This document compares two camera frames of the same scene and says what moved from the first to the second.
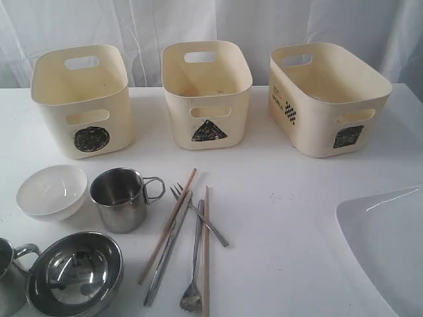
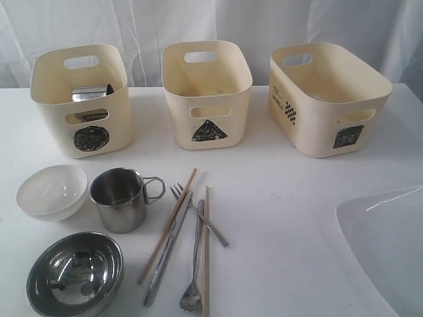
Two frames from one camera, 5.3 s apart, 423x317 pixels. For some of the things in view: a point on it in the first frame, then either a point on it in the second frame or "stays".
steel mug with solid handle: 14,300 → 86,92
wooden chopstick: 206,289 stays
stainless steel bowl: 74,276 stays
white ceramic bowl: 52,193 stays
